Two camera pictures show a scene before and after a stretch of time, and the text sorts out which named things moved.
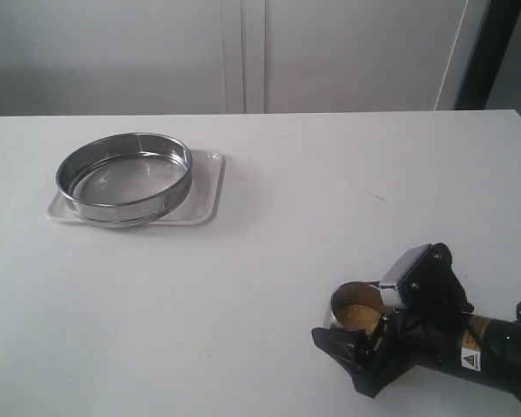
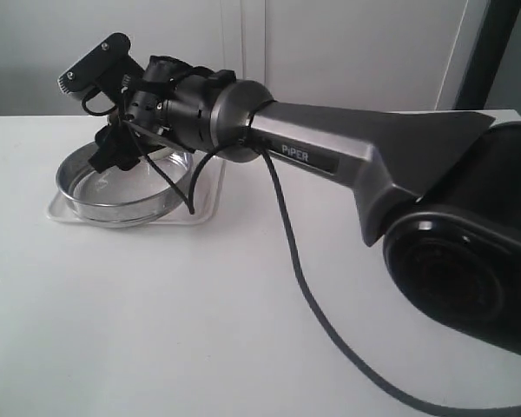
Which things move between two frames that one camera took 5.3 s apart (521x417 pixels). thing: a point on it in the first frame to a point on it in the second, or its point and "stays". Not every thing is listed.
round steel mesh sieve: [123, 180] stays
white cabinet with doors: [99, 57] stays
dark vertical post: [487, 53] stays
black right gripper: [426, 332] to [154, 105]
